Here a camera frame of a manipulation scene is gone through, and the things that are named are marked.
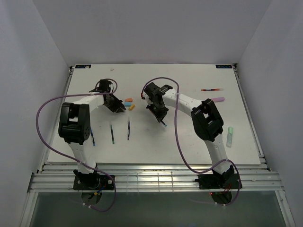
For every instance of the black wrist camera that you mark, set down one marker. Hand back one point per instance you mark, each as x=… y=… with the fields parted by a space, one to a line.
x=153 y=92
x=104 y=86

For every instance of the purple thin pen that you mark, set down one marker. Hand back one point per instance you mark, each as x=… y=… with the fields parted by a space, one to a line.
x=128 y=128

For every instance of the green highlighter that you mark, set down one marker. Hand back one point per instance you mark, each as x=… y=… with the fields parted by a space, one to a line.
x=229 y=137

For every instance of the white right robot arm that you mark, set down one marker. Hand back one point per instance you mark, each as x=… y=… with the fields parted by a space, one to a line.
x=207 y=122

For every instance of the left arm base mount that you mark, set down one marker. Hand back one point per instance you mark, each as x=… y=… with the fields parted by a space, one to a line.
x=95 y=182

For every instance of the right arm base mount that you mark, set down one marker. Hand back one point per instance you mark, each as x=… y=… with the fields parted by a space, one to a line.
x=212 y=181

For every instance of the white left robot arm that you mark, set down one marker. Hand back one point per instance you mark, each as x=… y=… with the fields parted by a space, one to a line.
x=75 y=129

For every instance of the green thin pen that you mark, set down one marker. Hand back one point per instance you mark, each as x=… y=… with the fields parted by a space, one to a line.
x=112 y=134

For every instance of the blue thin pen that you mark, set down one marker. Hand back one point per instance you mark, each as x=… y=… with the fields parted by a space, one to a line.
x=92 y=137

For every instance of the orange thin pen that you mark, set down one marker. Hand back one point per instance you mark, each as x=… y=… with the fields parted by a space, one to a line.
x=212 y=89

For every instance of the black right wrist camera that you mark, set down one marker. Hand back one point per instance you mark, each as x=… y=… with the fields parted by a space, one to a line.
x=153 y=92

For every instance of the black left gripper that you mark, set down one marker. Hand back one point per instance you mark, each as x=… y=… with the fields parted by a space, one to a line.
x=118 y=104

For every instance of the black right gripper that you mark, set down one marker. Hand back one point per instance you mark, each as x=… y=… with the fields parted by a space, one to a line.
x=160 y=116

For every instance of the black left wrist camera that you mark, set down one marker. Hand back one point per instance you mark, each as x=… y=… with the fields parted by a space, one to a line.
x=104 y=86

